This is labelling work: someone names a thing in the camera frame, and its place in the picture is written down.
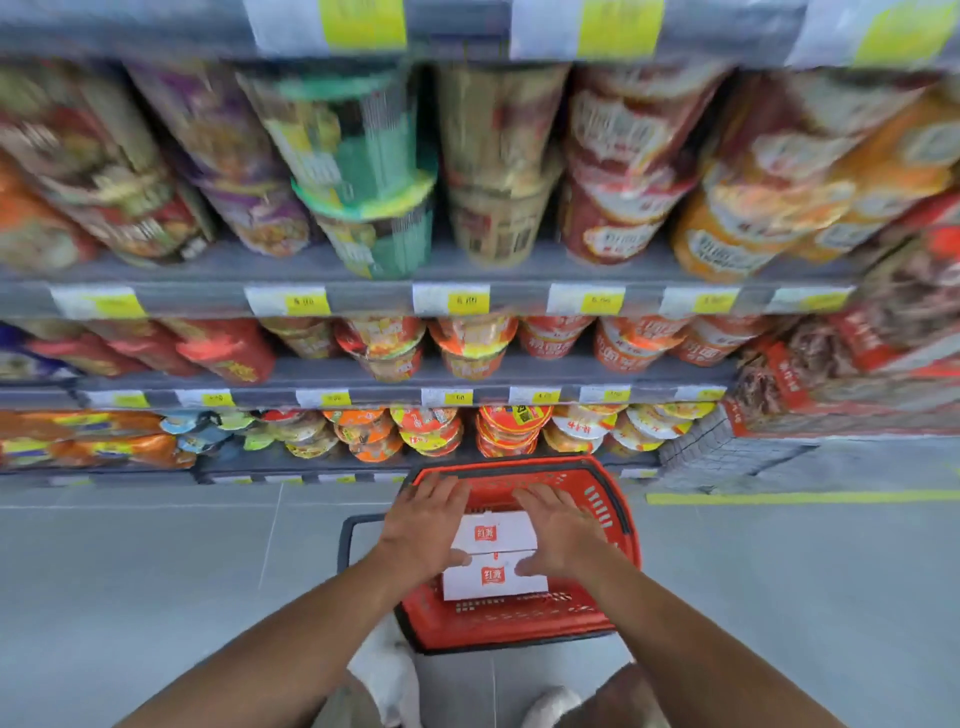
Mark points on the person's right hand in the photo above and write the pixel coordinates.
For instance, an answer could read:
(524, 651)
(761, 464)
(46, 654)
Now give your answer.
(566, 536)

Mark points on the person's left hand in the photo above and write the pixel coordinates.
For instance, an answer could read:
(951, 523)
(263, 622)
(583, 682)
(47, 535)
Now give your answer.
(416, 532)

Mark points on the person's left thumb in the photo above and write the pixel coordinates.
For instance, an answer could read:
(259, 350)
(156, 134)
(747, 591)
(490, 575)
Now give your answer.
(459, 560)

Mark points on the person's right thumb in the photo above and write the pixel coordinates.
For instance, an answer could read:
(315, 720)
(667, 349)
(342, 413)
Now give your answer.
(531, 565)

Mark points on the white box red label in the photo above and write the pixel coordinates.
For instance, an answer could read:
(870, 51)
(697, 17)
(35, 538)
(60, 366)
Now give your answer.
(491, 577)
(495, 532)

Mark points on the person's left forearm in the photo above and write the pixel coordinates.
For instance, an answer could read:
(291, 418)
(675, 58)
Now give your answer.
(285, 645)

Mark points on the person's right forearm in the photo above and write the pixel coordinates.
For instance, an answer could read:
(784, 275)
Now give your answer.
(690, 652)

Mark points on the red plastic shopping basket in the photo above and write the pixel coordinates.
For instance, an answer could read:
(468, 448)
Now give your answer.
(487, 622)

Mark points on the person's white left shoe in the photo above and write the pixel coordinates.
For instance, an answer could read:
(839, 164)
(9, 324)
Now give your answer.
(390, 675)

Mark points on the person's white shoe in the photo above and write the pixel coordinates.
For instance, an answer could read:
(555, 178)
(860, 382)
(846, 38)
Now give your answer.
(551, 709)
(390, 675)

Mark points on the row of colourful noodle bowls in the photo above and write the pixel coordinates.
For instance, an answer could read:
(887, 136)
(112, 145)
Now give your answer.
(510, 427)

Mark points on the person's white right shoe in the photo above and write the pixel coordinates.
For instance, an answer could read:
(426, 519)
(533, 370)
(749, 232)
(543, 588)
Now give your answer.
(551, 709)

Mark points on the grey brick-pattern display base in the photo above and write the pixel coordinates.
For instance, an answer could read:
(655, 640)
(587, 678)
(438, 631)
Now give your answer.
(720, 454)

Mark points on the row of red-orange noodle cups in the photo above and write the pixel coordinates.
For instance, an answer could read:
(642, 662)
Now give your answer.
(622, 345)

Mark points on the red noodle packet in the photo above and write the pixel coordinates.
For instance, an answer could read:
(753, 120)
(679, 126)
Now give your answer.
(229, 352)
(146, 345)
(82, 354)

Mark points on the green noodle cup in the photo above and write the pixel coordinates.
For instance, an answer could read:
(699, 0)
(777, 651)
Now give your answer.
(337, 135)
(379, 232)

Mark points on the beige noodle cup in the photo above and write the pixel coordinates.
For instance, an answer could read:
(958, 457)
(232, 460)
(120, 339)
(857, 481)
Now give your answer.
(499, 120)
(499, 225)

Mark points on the orange flat noodle pack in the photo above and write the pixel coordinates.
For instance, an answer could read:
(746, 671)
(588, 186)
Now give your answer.
(112, 452)
(82, 424)

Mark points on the grey metal shelf unit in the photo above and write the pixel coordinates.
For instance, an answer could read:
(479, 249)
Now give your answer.
(225, 271)

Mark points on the orange noodle cup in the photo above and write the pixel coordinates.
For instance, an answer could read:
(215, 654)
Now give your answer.
(900, 165)
(731, 240)

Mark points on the purple noodle cup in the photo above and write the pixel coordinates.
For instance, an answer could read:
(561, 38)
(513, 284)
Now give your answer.
(202, 120)
(259, 214)

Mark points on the stack of red noodle packs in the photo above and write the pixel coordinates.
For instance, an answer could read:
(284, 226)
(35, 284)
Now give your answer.
(885, 330)

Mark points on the blue noodle packet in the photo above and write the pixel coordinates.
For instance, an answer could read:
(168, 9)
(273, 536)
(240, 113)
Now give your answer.
(26, 360)

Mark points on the red and cream noodle cup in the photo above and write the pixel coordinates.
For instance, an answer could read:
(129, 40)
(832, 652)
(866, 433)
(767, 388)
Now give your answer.
(795, 142)

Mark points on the stack of red-brown noodle bowls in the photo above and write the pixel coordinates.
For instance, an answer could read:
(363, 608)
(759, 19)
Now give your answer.
(97, 165)

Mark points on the orange noodle packet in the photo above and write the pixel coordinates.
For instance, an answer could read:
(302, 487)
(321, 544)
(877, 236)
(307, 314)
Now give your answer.
(34, 225)

